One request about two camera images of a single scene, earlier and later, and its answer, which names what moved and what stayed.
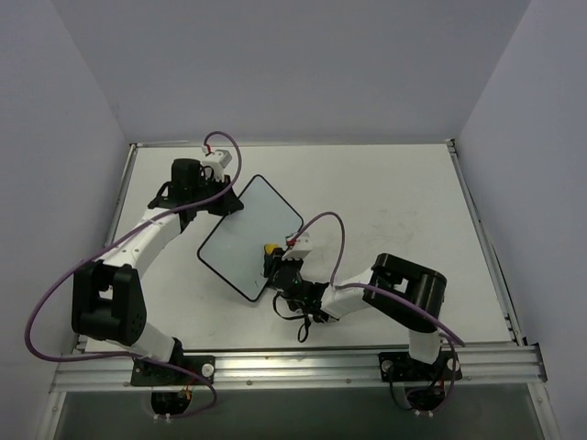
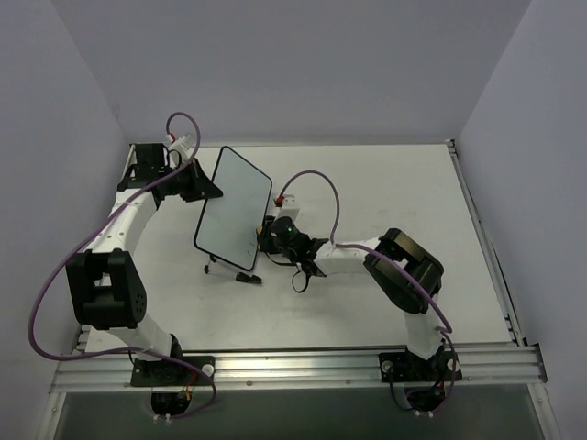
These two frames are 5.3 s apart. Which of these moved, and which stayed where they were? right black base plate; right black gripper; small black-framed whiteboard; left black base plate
Moved: right black gripper; small black-framed whiteboard
Stayed: left black base plate; right black base plate
